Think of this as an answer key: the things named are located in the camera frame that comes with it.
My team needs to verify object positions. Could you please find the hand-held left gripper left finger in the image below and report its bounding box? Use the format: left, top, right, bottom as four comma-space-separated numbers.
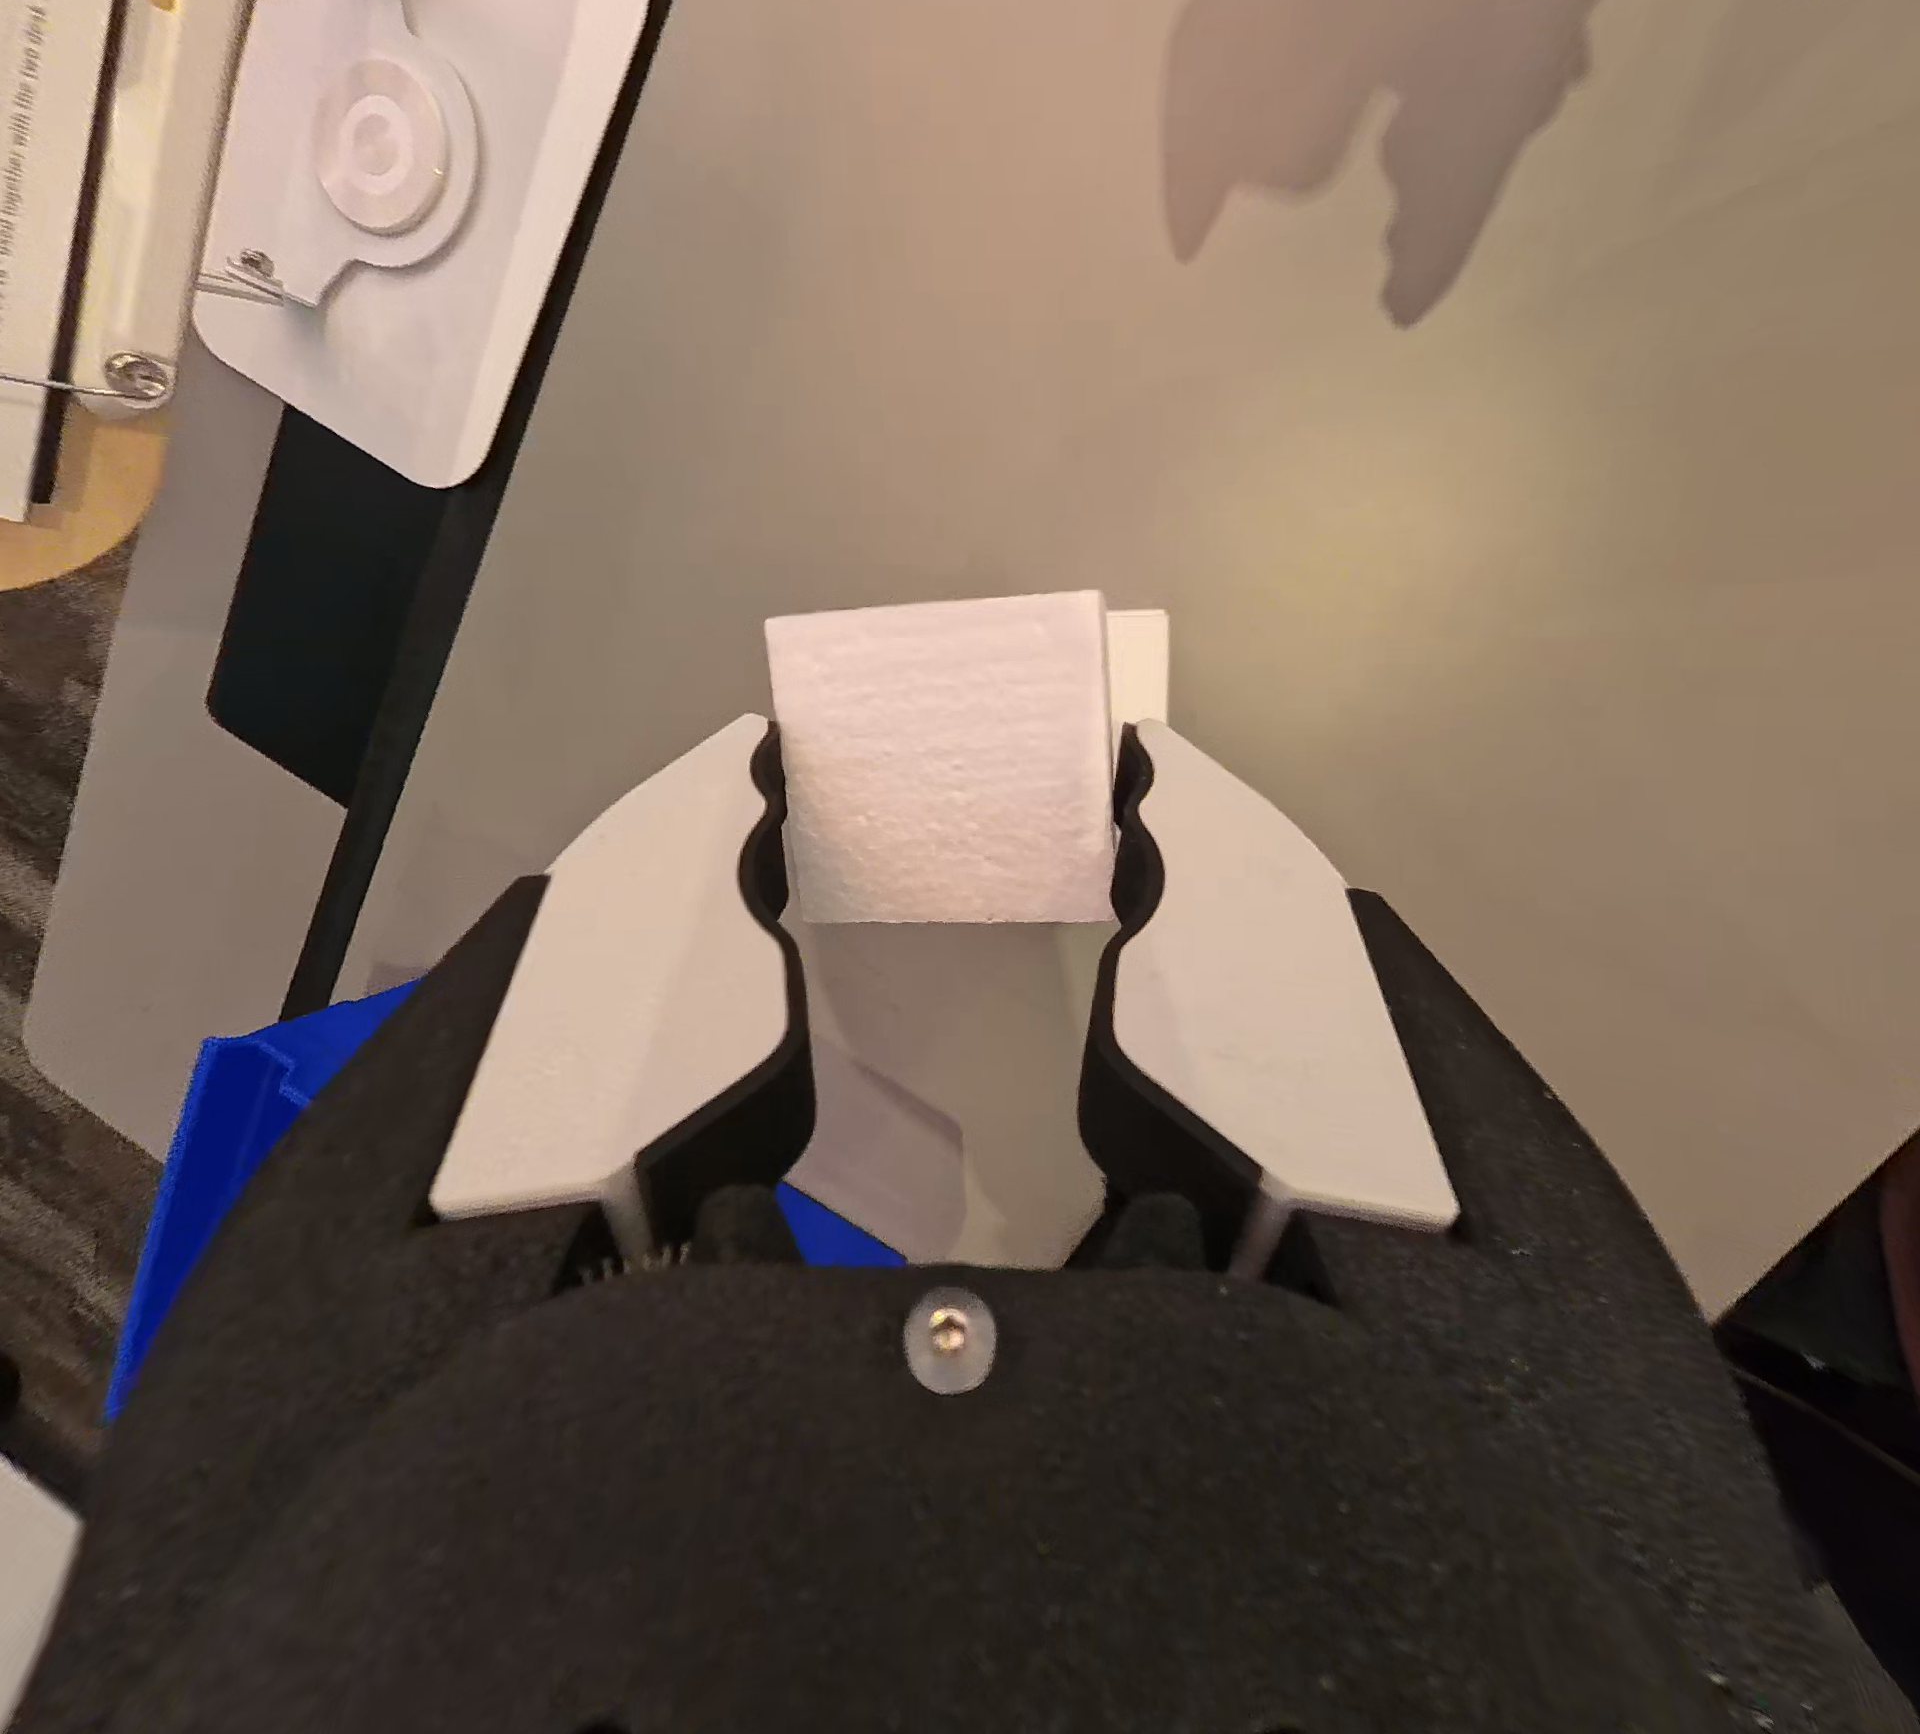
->
428, 714, 822, 1265

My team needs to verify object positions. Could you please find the printed instruction sheet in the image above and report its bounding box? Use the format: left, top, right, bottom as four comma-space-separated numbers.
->
0, 0, 157, 525

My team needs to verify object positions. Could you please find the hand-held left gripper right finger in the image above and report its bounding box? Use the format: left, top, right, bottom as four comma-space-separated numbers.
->
1076, 719, 1465, 1275

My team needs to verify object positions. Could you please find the blue plastic bin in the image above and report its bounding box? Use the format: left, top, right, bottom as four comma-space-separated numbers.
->
105, 976, 912, 1424

